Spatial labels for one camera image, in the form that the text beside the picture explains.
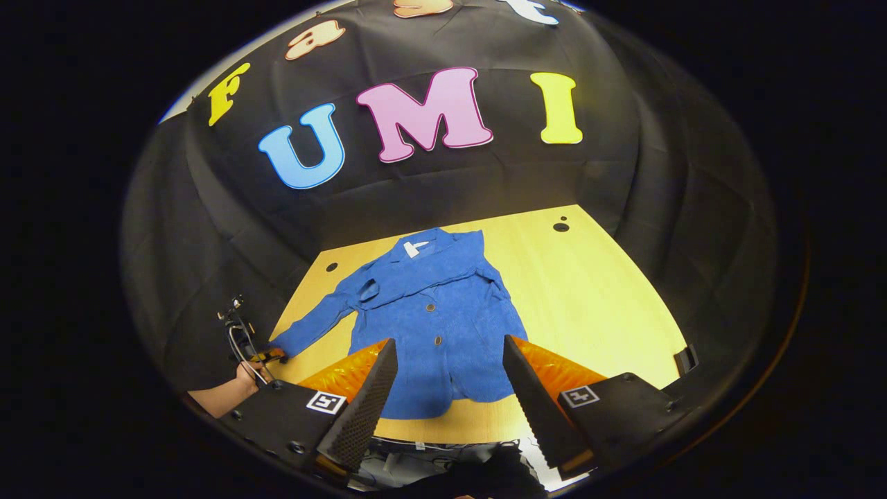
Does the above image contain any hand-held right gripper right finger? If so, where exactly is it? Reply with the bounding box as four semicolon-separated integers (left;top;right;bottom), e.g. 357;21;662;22
502;335;688;480

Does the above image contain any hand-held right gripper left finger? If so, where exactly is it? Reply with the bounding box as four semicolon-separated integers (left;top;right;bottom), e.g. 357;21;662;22
222;338;399;479

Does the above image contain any blue button-up jacket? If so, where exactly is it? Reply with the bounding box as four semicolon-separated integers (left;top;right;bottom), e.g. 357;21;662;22
267;227;529;420

